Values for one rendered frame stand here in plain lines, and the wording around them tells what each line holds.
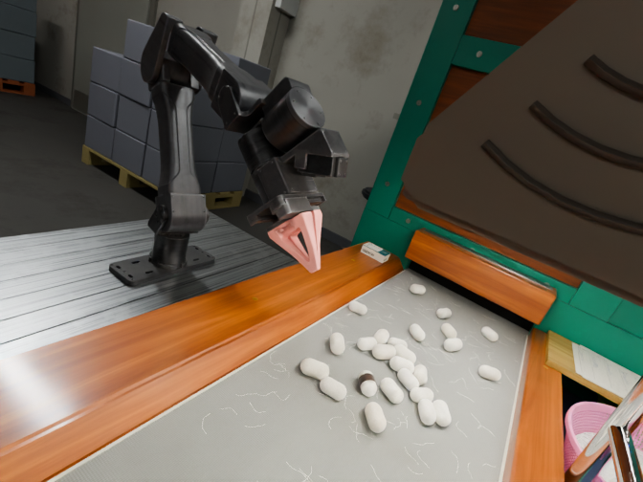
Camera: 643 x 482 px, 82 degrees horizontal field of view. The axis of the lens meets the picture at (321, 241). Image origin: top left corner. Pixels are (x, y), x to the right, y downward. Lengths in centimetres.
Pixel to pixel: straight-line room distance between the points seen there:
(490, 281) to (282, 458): 58
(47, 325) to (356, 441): 43
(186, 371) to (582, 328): 75
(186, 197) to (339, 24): 271
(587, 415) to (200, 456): 57
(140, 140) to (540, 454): 288
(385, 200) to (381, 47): 222
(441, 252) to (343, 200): 226
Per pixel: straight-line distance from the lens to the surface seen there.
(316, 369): 48
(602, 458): 55
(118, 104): 327
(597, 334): 92
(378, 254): 85
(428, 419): 51
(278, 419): 44
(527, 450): 55
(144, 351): 44
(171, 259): 75
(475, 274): 84
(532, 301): 84
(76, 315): 65
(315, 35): 335
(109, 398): 40
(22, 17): 592
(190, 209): 70
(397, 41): 304
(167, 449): 40
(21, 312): 66
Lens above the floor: 106
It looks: 20 degrees down
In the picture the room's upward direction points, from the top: 19 degrees clockwise
